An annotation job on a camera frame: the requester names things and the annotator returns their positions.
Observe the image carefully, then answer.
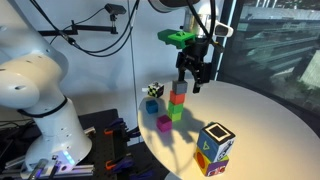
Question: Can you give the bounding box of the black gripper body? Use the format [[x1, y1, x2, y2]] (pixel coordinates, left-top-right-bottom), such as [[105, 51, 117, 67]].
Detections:
[[184, 38, 211, 66]]

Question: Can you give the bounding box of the light blue plush cube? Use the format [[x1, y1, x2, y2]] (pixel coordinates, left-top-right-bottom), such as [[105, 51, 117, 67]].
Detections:
[[196, 122, 237, 164]]

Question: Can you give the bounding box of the small grey cube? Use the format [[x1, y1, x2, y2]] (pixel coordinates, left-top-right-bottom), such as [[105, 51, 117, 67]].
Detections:
[[171, 79, 189, 95]]

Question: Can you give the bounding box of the small orange cube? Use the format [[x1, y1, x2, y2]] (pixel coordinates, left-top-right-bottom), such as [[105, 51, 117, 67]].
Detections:
[[169, 89, 186, 106]]

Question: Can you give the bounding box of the black white patterned plush cube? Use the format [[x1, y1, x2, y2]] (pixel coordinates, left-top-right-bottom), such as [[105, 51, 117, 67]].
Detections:
[[146, 81, 165, 99]]

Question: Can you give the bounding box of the small green cube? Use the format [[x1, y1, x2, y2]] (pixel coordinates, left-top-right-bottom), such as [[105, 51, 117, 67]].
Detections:
[[167, 100, 184, 115]]

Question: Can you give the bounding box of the small blue cube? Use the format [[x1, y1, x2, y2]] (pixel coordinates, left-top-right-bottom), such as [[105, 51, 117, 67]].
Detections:
[[145, 99, 160, 115]]

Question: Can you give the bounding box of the small lime cube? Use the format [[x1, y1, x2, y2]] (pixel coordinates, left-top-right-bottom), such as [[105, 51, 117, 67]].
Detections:
[[166, 109, 183, 122]]

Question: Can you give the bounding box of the small pink cube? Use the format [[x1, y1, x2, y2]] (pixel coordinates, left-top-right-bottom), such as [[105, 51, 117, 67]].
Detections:
[[155, 113, 173, 134]]

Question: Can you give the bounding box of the orange plush cube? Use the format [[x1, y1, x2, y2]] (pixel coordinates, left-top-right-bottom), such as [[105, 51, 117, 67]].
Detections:
[[194, 146, 230, 178]]

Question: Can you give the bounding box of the orange purple clamp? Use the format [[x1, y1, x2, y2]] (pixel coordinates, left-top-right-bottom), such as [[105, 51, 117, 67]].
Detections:
[[103, 117, 141, 141], [104, 155, 134, 176]]

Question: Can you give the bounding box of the black perforated breadboard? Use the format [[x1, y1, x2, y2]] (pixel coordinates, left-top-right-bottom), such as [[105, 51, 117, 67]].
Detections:
[[78, 108, 168, 180]]

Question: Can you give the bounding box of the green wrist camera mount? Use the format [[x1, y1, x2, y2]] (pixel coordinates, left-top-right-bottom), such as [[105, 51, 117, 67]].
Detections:
[[157, 28, 196, 50]]

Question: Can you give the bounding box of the dark window post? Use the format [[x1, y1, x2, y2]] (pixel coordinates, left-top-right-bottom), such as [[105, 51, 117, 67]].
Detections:
[[213, 0, 243, 83]]

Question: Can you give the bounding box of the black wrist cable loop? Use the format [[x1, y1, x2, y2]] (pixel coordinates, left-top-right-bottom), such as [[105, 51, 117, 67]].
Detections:
[[184, 0, 226, 54]]

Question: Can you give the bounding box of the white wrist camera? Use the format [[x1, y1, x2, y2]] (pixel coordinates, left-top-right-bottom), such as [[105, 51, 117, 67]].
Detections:
[[213, 19, 234, 38]]

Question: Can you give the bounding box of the black camera on bracket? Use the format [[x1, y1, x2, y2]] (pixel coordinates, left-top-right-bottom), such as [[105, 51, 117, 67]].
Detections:
[[104, 3, 128, 22]]

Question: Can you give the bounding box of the black camera bracket arm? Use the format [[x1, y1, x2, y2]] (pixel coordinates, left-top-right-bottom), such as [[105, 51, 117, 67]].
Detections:
[[38, 19, 119, 37]]

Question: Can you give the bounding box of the long black hanging cable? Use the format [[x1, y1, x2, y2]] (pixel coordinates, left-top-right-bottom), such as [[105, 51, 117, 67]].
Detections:
[[29, 0, 141, 58]]

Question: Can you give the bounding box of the aluminium rail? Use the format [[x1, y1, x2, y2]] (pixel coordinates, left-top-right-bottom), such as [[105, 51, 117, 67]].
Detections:
[[0, 161, 94, 180]]

